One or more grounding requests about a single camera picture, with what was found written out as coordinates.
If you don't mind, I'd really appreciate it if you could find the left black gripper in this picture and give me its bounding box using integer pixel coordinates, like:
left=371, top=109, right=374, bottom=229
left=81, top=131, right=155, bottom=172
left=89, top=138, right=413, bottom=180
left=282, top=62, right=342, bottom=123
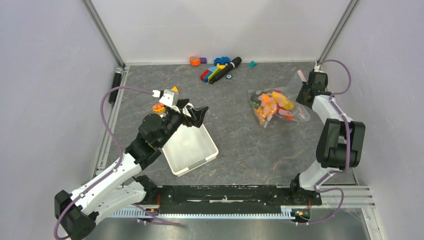
left=157, top=98, right=208, bottom=147

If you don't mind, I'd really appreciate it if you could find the yellow toy fruit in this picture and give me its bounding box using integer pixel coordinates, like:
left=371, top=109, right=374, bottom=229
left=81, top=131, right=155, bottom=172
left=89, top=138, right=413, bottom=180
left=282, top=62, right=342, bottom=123
left=271, top=91, right=295, bottom=111

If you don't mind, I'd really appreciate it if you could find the clear zip top bag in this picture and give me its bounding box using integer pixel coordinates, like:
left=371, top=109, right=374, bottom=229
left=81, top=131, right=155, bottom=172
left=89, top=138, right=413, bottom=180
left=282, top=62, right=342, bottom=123
left=248, top=69, right=311, bottom=128

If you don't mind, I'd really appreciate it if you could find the red toy chili pepper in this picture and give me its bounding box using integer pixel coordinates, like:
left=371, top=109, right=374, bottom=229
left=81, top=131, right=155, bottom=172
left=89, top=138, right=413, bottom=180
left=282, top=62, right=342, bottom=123
left=281, top=112, right=295, bottom=121

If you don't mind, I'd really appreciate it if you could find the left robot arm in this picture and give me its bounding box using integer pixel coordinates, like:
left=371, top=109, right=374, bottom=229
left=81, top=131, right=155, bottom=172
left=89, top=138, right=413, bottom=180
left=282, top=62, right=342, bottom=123
left=54, top=98, right=209, bottom=240

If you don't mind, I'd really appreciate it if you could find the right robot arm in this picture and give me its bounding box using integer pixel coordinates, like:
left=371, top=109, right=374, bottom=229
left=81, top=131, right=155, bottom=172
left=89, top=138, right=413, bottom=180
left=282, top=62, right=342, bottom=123
left=288, top=70, right=366, bottom=204

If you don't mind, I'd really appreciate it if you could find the orange toy peeled tangerine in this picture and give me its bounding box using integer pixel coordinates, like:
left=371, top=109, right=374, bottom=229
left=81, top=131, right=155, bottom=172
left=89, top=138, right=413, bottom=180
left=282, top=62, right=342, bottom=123
left=152, top=103, right=166, bottom=114

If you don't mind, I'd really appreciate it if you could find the multicolour toy block stack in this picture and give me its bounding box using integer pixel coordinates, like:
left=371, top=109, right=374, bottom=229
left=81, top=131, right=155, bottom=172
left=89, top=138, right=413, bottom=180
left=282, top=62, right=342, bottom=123
left=200, top=65, right=226, bottom=84

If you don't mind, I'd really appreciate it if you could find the white perforated plastic basket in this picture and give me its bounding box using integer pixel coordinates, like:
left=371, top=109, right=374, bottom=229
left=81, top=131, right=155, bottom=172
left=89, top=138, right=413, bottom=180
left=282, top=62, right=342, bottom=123
left=162, top=125, right=219, bottom=177

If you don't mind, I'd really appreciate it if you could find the blue toy car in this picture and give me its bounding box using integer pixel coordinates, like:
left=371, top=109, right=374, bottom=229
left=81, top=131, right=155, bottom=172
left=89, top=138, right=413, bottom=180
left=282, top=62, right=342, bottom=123
left=213, top=56, right=231, bottom=66

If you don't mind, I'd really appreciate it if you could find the teal toy block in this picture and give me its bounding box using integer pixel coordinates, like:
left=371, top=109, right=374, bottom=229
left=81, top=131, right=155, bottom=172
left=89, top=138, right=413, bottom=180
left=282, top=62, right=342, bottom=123
left=249, top=60, right=257, bottom=69

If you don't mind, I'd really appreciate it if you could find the black microphone on table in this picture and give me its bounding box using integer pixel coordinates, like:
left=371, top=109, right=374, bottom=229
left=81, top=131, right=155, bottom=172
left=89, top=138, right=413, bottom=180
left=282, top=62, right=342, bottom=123
left=209, top=56, right=242, bottom=84

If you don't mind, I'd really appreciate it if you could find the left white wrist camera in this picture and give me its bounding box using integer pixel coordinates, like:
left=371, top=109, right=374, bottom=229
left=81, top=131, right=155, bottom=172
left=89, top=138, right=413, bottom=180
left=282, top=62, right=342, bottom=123
left=152, top=89, right=179, bottom=108

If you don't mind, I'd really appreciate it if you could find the black microphone by wall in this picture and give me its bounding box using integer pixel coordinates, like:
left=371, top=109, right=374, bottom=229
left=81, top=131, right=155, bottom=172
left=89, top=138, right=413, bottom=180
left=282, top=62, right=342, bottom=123
left=108, top=66, right=124, bottom=105

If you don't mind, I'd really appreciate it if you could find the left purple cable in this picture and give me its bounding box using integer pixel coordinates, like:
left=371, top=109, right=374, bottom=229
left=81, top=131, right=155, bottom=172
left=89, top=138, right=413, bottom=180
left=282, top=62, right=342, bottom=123
left=53, top=86, right=181, bottom=240

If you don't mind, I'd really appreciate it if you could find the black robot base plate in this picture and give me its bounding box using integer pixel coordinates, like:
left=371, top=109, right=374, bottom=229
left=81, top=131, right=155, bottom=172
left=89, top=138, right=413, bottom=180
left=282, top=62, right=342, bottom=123
left=134, top=175, right=322, bottom=215

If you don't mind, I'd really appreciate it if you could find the white slotted cable duct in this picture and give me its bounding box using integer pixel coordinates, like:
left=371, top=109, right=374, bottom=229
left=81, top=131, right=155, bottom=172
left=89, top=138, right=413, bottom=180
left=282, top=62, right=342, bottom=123
left=109, top=206, right=295, bottom=220

